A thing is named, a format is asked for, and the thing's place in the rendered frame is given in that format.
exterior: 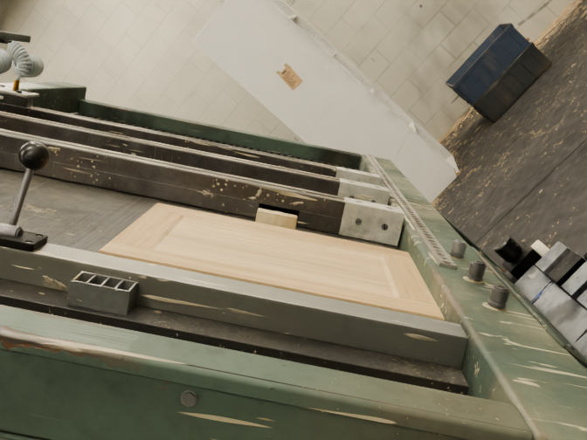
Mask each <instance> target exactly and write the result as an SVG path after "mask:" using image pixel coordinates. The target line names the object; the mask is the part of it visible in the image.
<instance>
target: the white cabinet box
mask: <svg viewBox="0 0 587 440"><path fill-rule="evenodd" d="M192 43H193V44H194V45H195V46H196V47H198V48H199V49H200V50H201V51H202V52H203V53H205V54H206V55H207V56H208V57H209V58H210V59H211V60H213V61H214V62H215V63H216V64H217V65H218V66H219V67H221V68H222V69H223V70H224V71H225V72H226V73H228V74H229V75H230V76H231V77H232V78H233V79H234V80H236V81H237V82H238V83H239V84H240V85H241V86H242V87H243V88H244V89H245V90H246V91H247V92H248V93H250V94H251V95H252V96H253V97H254V98H255V99H256V100H258V101H259V102H260V103H261V104H262V105H263V106H264V107H266V108H267V109H268V110H269V111H270V112H271V113H273V114H274V115H275V116H276V117H277V118H278V119H279V120H281V121H282V122H283V123H284V124H285V125H286V126H288V127H289V128H290V129H291V130H292V131H293V132H294V133H296V134H297V135H298V136H299V137H300V138H301V139H302V140H303V141H304V142H306V143H307V144H312V145H316V146H321V147H325V148H333V149H339V150H343V151H348V152H352V153H357V154H360V155H365V154H369V155H373V156H374V157H378V158H383V159H387V160H391V162H392V163H393V164H394V165H395V166H396V167H397V168H398V169H399V170H400V171H401V172H402V173H403V175H404V176H405V177H406V178H407V179H408V180H409V181H410V182H411V183H412V184H413V185H414V187H415V188H416V189H417V190H418V191H419V192H420V193H421V194H422V195H423V196H424V197H425V199H426V200H427V201H428V202H429V203H431V202H432V201H433V200H434V199H435V198H436V197H437V196H438V195H439V194H440V193H441V192H442V191H443V190H444V189H445V188H446V187H447V186H448V185H449V184H450V183H451V182H452V181H453V180H454V179H455V178H456V177H457V175H458V174H459V169H458V167H457V164H456V162H455V160H454V158H453V156H452V154H451V153H450V152H449V151H448V150H447V149H445V148H444V147H443V146H442V145H441V144H440V143H439V142H438V141H436V140H435V139H434V138H433V137H432V136H431V135H430V134H429V133H428V132H426V131H425V130H424V129H423V128H422V127H421V126H420V125H419V124H418V123H417V122H416V121H415V120H414V119H412V117H410V115H409V114H407V113H406V112H405V111H404V110H403V109H402V108H401V107H400V106H398V105H397V104H396V103H395V102H394V101H393V100H392V99H391V98H390V97H388V96H387V95H386V94H385V93H384V92H383V91H382V90H381V89H380V88H378V87H377V86H376V85H375V84H374V83H373V82H372V81H371V80H370V79H368V78H367V77H366V76H365V75H364V74H363V73H362V72H361V71H359V70H358V69H357V68H356V67H355V66H354V65H353V64H352V63H351V62H349V61H348V60H347V59H346V58H345V57H344V56H343V55H342V54H341V53H339V52H338V51H337V50H336V49H335V48H334V47H333V46H332V45H331V44H330V43H329V42H328V41H327V40H326V39H325V38H324V37H322V36H321V35H320V34H319V33H318V32H317V31H316V30H315V29H314V28H312V27H311V26H310V25H309V24H308V23H307V22H306V21H305V20H304V19H302V18H301V17H300V16H299V15H298V14H297V13H296V12H295V11H294V10H292V9H291V8H290V7H289V6H288V5H287V4H286V3H285V2H283V1H282V0H224V2H223V3H222V4H221V5H220V7H219V8H218V10H217V11H216V12H215V13H214V15H213V16H212V17H211V19H210V20H209V21H208V23H207V24H206V25H205V27H204V28H203V29H202V30H201V31H200V32H199V34H198V35H197V36H196V38H195V39H194V40H193V42H192Z"/></svg>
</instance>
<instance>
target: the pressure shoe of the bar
mask: <svg viewBox="0 0 587 440"><path fill-rule="evenodd" d="M255 222H256V223H265V224H270V225H274V226H279V227H283V228H288V229H292V230H295V227H296V223H297V216H296V215H292V214H287V213H283V212H278V211H274V210H266V209H261V208H258V211H257V216H256V220H255Z"/></svg>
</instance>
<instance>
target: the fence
mask: <svg viewBox="0 0 587 440"><path fill-rule="evenodd" d="M81 271H83V272H91V273H95V274H100V275H104V276H108V277H113V278H122V279H126V280H131V281H135V282H138V289H137V294H136V301H135V304H136V305H138V306H146V307H150V308H155V309H160V310H164V311H169V312H173V313H181V314H186V315H190V316H196V317H200V318H205V319H209V320H217V321H222V322H226V323H232V324H236V325H241V326H245V327H253V328H258V329H262V330H266V331H272V332H276V333H284V334H289V335H293V336H298V337H302V338H308V339H312V340H320V341H325V342H329V343H334V344H338V345H343V346H348V347H356V348H361V349H365V350H369V351H374V352H378V353H384V354H392V355H396V356H401V357H405V358H410V359H414V360H420V361H428V362H432V363H437V364H441V365H446V366H450V367H456V368H461V364H462V361H463V358H464V354H465V351H466V345H467V342H468V337H467V336H466V333H465V331H464V330H463V328H462V326H461V325H460V324H458V323H452V322H448V321H443V320H435V319H431V318H426V317H422V316H417V315H413V314H408V313H400V312H395V311H391V310H386V309H382V308H377V307H373V306H364V305H359V304H355V303H350V302H346V301H341V300H337V299H329V298H324V297H319V296H314V295H310V294H305V293H301V292H293V291H288V290H284V289H279V288H274V287H270V286H265V285H257V284H253V283H248V282H244V281H239V280H235V279H230V278H221V277H217V276H212V275H208V274H203V273H199V272H191V271H186V270H181V269H177V268H172V267H168V266H163V265H155V264H151V263H146V262H142V261H136V260H132V259H127V258H119V257H115V256H110V255H106V254H101V253H97V252H91V251H83V250H79V249H74V248H70V247H65V246H61V245H56V244H48V243H46V244H44V245H43V246H41V247H39V248H38V249H36V250H35V251H22V250H18V249H13V248H9V247H4V246H0V278H2V279H8V280H12V281H17V282H21V283H26V284H30V285H38V286H43V287H48V288H52V289H57V290H61V291H66V292H68V291H69V285H70V280H71V279H74V278H75V277H76V276H77V275H79V274H80V272H81Z"/></svg>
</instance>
